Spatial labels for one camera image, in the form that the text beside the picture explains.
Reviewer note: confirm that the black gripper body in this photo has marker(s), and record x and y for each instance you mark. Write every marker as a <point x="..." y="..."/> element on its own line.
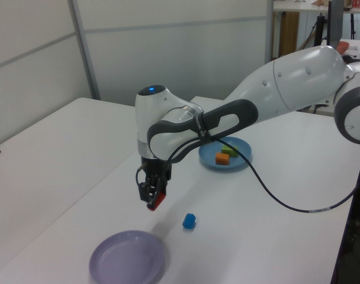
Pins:
<point x="154" y="168"/>

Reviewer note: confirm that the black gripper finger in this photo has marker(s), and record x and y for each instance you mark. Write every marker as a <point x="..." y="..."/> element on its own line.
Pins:
<point x="146" y="190"/>
<point x="165" y="186"/>

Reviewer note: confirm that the red cylinder block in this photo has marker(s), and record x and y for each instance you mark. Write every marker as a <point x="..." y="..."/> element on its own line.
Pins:
<point x="160" y="201"/>

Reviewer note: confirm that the blue hexagonal block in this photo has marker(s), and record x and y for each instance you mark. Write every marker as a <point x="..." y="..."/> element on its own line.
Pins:
<point x="189" y="221"/>

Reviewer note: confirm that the orange rectangular block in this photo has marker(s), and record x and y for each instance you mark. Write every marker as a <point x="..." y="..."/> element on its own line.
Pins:
<point x="222" y="159"/>

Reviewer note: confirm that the green rectangular block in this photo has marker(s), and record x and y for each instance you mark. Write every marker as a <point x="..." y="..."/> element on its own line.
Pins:
<point x="231" y="151"/>

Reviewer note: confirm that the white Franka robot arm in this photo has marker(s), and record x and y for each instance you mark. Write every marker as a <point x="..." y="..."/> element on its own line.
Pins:
<point x="301" y="80"/>

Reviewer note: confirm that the purple plate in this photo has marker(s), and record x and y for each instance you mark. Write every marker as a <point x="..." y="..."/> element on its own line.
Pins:
<point x="126" y="257"/>

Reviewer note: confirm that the blue plate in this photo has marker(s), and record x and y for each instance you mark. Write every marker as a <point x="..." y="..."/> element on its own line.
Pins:
<point x="242" y="148"/>

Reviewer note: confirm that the brown wooden cabinet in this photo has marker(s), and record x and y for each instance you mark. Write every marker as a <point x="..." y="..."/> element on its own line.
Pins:
<point x="289" y="32"/>

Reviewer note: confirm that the white background desk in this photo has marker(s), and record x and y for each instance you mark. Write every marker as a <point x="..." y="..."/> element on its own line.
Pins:
<point x="301" y="8"/>

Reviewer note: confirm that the red bowl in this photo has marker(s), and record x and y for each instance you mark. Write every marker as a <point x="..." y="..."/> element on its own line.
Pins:
<point x="343" y="46"/>

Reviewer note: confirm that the dark monitor on stand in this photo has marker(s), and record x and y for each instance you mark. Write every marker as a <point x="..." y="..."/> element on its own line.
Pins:
<point x="335" y="20"/>

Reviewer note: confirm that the grey metal partition post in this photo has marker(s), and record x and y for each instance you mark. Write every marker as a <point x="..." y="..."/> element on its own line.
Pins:
<point x="269" y="29"/>

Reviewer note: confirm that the black table side frame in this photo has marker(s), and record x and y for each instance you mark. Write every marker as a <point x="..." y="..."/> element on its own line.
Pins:
<point x="345" y="266"/>

